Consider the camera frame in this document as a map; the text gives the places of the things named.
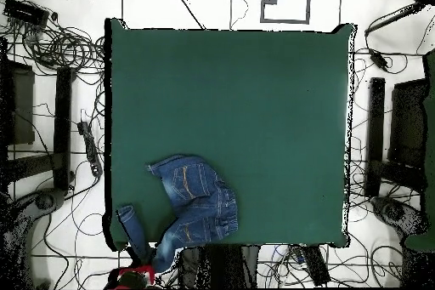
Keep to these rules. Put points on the black oblong device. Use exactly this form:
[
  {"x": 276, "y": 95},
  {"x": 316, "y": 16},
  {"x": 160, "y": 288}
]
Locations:
[{"x": 316, "y": 264}]

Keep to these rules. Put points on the black box device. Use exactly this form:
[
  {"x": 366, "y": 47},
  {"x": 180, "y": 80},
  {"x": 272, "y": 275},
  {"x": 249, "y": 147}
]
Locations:
[{"x": 25, "y": 12}]

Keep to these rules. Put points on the black stand beam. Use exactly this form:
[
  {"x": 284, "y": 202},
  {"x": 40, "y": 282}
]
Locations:
[
  {"x": 375, "y": 133},
  {"x": 63, "y": 126}
]

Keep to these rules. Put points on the black power adapter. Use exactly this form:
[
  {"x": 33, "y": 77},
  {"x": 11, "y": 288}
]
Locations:
[{"x": 379, "y": 59}]

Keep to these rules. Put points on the black power strip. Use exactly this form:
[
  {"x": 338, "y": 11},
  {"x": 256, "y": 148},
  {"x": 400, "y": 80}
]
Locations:
[{"x": 90, "y": 147}]

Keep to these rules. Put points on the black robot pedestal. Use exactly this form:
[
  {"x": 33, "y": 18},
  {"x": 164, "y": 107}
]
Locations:
[{"x": 221, "y": 266}]

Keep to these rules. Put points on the blue denim jeans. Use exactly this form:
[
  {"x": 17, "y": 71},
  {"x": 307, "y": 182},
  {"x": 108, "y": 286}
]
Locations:
[{"x": 197, "y": 188}]

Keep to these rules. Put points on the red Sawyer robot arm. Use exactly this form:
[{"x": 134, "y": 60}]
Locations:
[{"x": 131, "y": 281}]

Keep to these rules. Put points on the dark flat panel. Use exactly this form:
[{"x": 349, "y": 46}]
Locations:
[
  {"x": 407, "y": 123},
  {"x": 22, "y": 109}
]

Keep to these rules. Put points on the dark green table cloth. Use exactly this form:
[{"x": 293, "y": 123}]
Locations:
[{"x": 289, "y": 99}]

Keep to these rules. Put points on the black tube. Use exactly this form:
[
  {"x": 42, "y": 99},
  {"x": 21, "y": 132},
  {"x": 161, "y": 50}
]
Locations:
[{"x": 394, "y": 18}]

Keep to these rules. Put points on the grey round stand foot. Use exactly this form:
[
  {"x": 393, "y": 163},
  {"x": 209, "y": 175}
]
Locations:
[
  {"x": 394, "y": 213},
  {"x": 47, "y": 200}
]

